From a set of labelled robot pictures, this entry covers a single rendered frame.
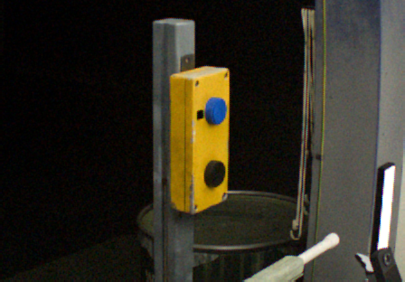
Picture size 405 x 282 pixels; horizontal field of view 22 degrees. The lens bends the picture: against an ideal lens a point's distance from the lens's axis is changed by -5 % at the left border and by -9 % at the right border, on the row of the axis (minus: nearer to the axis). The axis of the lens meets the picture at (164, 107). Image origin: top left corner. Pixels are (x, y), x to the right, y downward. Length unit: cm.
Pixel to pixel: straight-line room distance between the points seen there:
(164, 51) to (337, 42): 51
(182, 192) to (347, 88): 55
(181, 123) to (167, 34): 16
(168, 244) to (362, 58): 62
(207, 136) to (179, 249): 25
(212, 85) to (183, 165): 16
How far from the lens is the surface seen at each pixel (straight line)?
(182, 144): 199
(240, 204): 349
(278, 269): 213
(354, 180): 242
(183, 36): 201
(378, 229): 244
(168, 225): 209
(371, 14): 233
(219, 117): 200
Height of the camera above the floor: 192
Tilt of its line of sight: 13 degrees down
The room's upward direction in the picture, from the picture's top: straight up
